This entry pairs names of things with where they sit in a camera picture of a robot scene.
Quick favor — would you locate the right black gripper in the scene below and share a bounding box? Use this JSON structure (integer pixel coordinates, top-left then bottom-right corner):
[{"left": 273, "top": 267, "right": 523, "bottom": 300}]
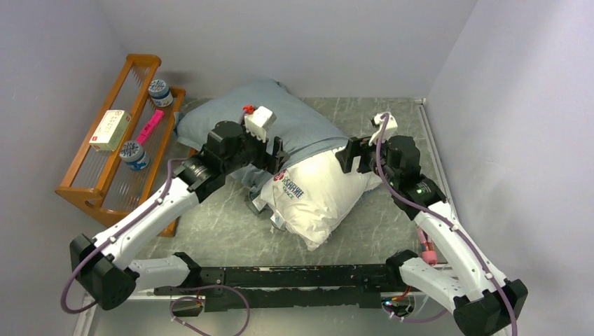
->
[{"left": 336, "top": 131, "right": 398, "bottom": 187}]

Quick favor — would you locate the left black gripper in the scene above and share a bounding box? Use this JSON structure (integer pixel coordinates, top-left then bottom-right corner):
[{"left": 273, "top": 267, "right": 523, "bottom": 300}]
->
[{"left": 223, "top": 118, "right": 290, "bottom": 175}]

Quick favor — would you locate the blue grey pillow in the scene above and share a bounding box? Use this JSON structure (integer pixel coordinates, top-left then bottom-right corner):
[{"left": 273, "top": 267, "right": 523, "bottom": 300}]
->
[{"left": 174, "top": 79, "right": 348, "bottom": 169}]

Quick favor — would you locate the white pillow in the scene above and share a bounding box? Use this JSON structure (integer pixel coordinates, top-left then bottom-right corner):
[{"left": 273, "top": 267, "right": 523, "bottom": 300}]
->
[{"left": 253, "top": 147, "right": 381, "bottom": 251}]

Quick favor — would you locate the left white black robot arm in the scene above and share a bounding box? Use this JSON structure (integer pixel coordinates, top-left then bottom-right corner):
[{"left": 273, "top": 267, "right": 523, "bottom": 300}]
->
[{"left": 60, "top": 121, "right": 289, "bottom": 314}]

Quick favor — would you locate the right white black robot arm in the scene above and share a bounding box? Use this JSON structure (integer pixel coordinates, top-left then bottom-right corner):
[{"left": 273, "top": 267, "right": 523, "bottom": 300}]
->
[{"left": 336, "top": 136, "right": 528, "bottom": 335}]

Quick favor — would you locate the pink small bottle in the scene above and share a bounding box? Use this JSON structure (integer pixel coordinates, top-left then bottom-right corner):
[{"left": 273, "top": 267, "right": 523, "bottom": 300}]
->
[{"left": 417, "top": 227, "right": 438, "bottom": 266}]

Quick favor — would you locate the pink marker pen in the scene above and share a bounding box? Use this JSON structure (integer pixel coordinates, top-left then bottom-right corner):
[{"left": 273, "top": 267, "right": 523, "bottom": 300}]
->
[{"left": 136, "top": 109, "right": 165, "bottom": 146}]

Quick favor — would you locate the blue white round jar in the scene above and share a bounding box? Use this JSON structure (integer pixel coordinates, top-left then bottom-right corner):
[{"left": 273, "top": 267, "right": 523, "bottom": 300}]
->
[{"left": 148, "top": 79, "right": 174, "bottom": 108}]

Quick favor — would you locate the black base crossbar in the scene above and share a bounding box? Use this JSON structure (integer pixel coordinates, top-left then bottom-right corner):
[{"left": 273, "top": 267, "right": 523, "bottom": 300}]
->
[{"left": 155, "top": 264, "right": 414, "bottom": 312}]

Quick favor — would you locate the wooden slatted rack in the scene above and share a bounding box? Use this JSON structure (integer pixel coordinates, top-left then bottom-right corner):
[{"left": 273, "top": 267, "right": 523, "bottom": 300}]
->
[{"left": 55, "top": 54, "right": 186, "bottom": 228}]

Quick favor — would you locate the white cardboard box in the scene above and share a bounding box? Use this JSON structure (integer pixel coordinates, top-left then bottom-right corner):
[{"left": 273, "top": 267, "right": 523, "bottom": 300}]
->
[{"left": 89, "top": 110, "right": 131, "bottom": 151}]

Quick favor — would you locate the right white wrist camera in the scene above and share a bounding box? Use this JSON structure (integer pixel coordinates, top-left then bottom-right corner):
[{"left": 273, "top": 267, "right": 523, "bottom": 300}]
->
[{"left": 368, "top": 111, "right": 398, "bottom": 146}]

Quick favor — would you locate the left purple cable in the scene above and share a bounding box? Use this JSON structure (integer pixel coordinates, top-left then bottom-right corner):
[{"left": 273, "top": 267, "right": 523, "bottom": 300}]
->
[{"left": 60, "top": 157, "right": 251, "bottom": 336}]

